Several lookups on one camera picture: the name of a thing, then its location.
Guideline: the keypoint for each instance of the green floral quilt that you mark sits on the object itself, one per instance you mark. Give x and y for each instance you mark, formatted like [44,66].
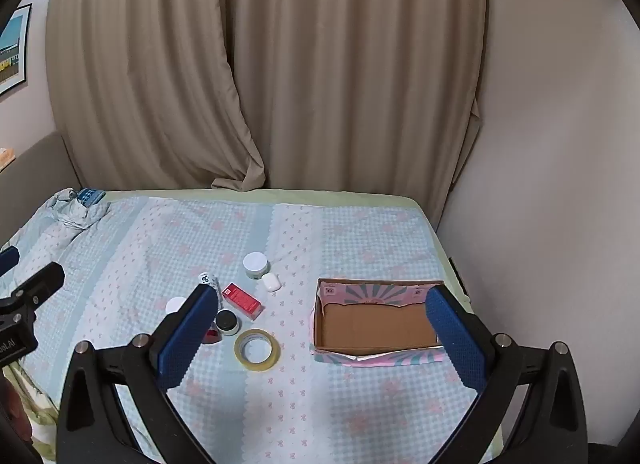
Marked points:
[42,409]

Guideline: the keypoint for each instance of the grey upholstered headboard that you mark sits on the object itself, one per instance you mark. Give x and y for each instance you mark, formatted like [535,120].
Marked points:
[35,184]

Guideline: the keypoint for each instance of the white earbud case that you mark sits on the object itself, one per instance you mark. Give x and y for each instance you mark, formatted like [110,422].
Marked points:
[272,282]

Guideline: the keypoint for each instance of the light blue crumpled cloth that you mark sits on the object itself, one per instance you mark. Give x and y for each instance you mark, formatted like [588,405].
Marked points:
[70,214]

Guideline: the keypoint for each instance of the blue and white packet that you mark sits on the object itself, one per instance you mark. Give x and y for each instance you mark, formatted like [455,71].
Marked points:
[90,196]

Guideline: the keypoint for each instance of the red rectangular box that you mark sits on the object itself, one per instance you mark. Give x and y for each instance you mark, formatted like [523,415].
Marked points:
[242,301]

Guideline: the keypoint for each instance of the beige curtain panel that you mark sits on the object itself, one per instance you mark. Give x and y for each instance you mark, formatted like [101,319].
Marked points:
[140,69]
[360,69]

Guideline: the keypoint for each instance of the pale green mattress cover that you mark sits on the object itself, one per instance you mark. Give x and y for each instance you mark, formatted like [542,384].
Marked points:
[350,195]

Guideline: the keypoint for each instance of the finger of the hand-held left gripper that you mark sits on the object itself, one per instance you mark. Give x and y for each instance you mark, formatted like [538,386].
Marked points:
[7,260]
[42,280]

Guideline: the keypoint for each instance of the person's left forearm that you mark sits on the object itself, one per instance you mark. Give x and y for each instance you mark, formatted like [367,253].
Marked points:
[11,404]

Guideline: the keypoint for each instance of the blue gingham bow-print bedsheet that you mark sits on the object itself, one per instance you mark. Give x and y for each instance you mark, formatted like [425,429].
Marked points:
[300,409]

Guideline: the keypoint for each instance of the framed wall poster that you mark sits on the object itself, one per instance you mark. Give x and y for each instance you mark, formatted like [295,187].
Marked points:
[12,49]

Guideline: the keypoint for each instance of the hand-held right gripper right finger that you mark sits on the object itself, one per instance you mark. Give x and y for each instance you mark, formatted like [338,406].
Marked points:
[452,334]

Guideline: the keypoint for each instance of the white black-patterned small bottle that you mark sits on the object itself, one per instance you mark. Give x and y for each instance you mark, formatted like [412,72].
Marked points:
[206,277]

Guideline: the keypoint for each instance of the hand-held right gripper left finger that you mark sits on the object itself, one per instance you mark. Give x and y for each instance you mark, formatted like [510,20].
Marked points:
[192,324]

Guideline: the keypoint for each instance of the yellow tape roll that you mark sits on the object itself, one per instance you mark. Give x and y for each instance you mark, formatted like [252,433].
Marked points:
[242,351]

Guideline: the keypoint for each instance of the white round jar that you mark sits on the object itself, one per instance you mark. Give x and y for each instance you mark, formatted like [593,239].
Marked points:
[255,264]

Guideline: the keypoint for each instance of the white-lid small jar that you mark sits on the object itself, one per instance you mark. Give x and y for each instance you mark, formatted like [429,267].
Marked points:
[175,304]

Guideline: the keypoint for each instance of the orange object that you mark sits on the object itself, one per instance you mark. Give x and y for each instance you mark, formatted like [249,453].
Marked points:
[5,156]

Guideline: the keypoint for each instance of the red round tin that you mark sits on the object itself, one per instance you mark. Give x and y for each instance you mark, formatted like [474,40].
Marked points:
[212,337]

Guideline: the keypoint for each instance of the cardboard box with pink print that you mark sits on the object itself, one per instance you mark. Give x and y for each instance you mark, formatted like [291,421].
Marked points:
[375,326]

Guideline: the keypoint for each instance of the black-lid small jar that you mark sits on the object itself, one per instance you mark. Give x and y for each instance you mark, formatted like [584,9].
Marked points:
[227,321]

